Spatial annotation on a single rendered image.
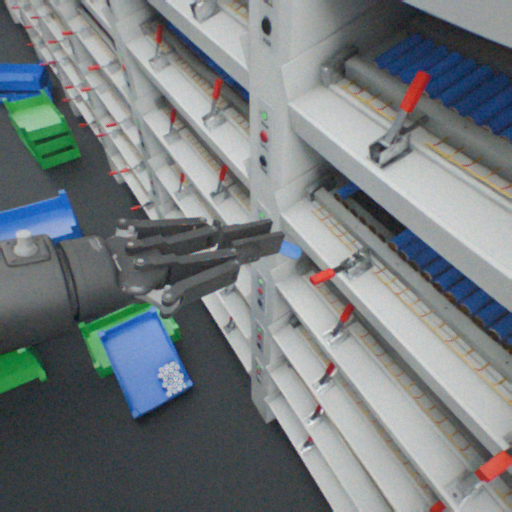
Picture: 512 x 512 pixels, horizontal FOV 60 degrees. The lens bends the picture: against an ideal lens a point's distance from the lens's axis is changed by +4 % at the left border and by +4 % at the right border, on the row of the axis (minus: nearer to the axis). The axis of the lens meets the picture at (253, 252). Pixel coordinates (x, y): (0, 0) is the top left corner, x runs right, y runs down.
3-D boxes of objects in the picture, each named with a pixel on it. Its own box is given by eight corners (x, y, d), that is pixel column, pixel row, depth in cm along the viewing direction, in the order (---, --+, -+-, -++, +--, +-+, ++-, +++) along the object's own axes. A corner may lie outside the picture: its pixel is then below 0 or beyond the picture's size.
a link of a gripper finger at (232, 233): (219, 252, 50) (216, 248, 50) (267, 240, 54) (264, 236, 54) (224, 232, 48) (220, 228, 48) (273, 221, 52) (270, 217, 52)
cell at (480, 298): (511, 289, 56) (469, 318, 55) (497, 279, 57) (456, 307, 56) (514, 282, 54) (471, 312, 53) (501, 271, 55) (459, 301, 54)
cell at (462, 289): (496, 277, 57) (455, 306, 56) (483, 268, 58) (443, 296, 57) (499, 270, 55) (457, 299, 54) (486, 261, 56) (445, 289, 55)
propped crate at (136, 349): (192, 388, 149) (193, 384, 142) (135, 420, 143) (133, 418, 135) (155, 312, 158) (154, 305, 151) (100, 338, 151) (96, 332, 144)
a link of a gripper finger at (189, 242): (127, 280, 44) (120, 271, 45) (217, 251, 51) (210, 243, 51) (128, 250, 42) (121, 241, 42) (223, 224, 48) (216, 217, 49)
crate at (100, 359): (101, 379, 152) (95, 368, 146) (84, 335, 163) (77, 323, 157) (181, 338, 162) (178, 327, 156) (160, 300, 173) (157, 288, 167)
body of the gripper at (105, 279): (76, 285, 35) (184, 260, 40) (47, 221, 40) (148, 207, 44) (78, 344, 39) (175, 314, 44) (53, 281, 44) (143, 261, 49)
